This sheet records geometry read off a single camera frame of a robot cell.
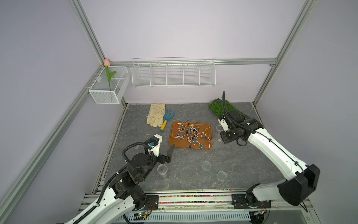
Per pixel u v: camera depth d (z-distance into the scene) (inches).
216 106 44.5
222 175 32.8
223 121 25.4
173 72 39.8
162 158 23.3
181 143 38.2
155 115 44.3
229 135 25.9
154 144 21.4
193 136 39.0
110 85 35.0
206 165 34.3
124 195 19.3
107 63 35.1
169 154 23.5
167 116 44.3
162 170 31.1
